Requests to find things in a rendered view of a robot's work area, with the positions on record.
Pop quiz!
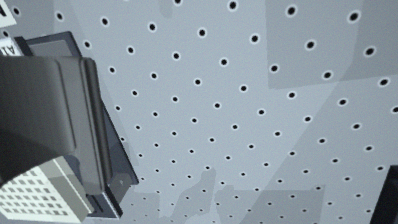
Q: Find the white label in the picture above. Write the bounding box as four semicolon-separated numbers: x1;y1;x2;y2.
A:
0;0;16;28

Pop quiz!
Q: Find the white well plate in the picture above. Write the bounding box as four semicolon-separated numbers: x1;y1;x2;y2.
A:
0;156;94;223

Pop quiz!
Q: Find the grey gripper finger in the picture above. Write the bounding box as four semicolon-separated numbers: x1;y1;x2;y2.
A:
0;55;113;195

